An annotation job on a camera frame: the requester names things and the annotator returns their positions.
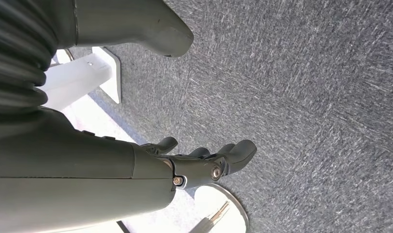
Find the grey kiosk stand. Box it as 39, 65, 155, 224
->
38, 46, 122, 112

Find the round white pole stand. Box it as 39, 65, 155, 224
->
188, 183, 250, 233

